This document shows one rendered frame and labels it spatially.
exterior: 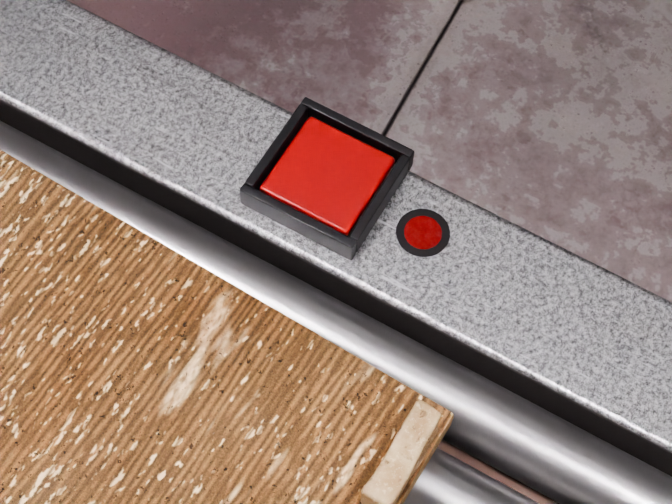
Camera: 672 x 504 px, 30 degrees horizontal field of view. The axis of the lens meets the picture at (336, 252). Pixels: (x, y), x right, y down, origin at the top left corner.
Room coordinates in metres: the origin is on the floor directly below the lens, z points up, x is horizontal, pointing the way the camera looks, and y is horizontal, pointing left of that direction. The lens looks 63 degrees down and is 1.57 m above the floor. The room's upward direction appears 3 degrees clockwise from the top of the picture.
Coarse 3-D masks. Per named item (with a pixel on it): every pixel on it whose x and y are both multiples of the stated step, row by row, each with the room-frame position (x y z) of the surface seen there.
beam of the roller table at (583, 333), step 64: (0, 0) 0.50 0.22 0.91; (64, 0) 0.50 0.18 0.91; (0, 64) 0.45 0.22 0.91; (64, 64) 0.45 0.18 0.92; (128, 64) 0.46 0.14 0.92; (192, 64) 0.46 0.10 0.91; (64, 128) 0.41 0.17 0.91; (128, 128) 0.41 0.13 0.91; (192, 128) 0.41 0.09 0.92; (256, 128) 0.41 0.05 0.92; (192, 192) 0.37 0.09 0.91; (448, 192) 0.38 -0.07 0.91; (256, 256) 0.34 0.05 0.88; (320, 256) 0.33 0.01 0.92; (384, 256) 0.33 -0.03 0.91; (448, 256) 0.33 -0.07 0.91; (512, 256) 0.33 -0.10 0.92; (576, 256) 0.34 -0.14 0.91; (384, 320) 0.30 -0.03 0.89; (448, 320) 0.29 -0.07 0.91; (512, 320) 0.29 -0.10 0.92; (576, 320) 0.30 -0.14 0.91; (640, 320) 0.30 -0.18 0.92; (512, 384) 0.26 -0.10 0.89; (576, 384) 0.26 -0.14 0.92; (640, 384) 0.26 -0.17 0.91; (640, 448) 0.23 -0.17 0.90
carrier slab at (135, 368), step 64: (0, 192) 0.35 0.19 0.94; (64, 192) 0.35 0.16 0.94; (0, 256) 0.31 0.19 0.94; (64, 256) 0.31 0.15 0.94; (128, 256) 0.31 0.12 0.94; (0, 320) 0.27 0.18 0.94; (64, 320) 0.27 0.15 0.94; (128, 320) 0.27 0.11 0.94; (192, 320) 0.27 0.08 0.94; (256, 320) 0.28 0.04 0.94; (0, 384) 0.23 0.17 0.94; (64, 384) 0.23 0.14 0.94; (128, 384) 0.24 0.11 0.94; (192, 384) 0.24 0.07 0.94; (256, 384) 0.24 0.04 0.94; (320, 384) 0.24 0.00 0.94; (384, 384) 0.24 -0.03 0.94; (0, 448) 0.20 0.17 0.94; (64, 448) 0.20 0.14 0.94; (128, 448) 0.20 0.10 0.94; (192, 448) 0.20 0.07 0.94; (256, 448) 0.20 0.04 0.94; (320, 448) 0.21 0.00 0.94; (384, 448) 0.21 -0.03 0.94
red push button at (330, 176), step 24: (312, 120) 0.41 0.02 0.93; (312, 144) 0.40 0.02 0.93; (336, 144) 0.40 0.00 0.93; (360, 144) 0.40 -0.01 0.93; (288, 168) 0.38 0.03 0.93; (312, 168) 0.38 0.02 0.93; (336, 168) 0.38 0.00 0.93; (360, 168) 0.38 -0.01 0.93; (384, 168) 0.38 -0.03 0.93; (264, 192) 0.36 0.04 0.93; (288, 192) 0.36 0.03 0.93; (312, 192) 0.36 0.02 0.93; (336, 192) 0.36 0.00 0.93; (360, 192) 0.36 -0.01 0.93; (312, 216) 0.35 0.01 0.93; (336, 216) 0.35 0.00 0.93
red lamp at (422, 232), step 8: (424, 216) 0.36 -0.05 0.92; (408, 224) 0.35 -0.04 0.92; (416, 224) 0.35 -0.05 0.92; (424, 224) 0.35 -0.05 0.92; (432, 224) 0.35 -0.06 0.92; (408, 232) 0.35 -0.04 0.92; (416, 232) 0.35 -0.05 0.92; (424, 232) 0.35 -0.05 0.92; (432, 232) 0.35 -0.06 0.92; (440, 232) 0.35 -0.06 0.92; (408, 240) 0.34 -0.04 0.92; (416, 240) 0.34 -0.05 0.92; (424, 240) 0.34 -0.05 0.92; (432, 240) 0.34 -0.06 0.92; (424, 248) 0.34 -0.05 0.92
